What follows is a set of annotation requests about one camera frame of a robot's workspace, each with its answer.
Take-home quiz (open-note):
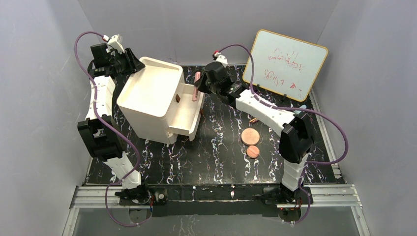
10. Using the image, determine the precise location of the white drawer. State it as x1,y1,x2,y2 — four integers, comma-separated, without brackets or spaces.
167,84,205,141

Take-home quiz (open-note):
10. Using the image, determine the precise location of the white three-drawer organizer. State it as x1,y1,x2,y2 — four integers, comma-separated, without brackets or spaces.
117,57,184,144

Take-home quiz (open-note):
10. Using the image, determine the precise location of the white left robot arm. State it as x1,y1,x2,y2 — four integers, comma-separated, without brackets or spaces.
77,43,145,191

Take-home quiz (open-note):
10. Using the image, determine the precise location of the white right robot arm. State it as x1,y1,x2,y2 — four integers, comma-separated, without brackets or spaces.
194,61,314,192

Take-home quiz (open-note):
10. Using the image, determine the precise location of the large round pink compact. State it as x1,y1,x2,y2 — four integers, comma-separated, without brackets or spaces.
241,128,260,146

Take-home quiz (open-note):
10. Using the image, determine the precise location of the small round pink compact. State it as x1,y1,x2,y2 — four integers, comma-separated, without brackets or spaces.
246,146,260,159

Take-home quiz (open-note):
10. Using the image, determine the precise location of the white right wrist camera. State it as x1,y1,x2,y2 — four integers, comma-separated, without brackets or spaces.
212,51,228,68

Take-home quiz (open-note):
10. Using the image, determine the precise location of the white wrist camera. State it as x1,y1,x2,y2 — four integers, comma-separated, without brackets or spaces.
212,51,228,68
102,34,125,54

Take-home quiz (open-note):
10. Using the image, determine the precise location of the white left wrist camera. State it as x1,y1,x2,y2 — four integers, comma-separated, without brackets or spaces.
102,34,125,54

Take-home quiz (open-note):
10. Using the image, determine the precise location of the whiteboard with yellow frame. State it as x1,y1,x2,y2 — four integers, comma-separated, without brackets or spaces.
242,29,328,102

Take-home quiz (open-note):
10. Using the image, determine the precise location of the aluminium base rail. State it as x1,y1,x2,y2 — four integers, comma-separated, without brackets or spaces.
70,184,362,208

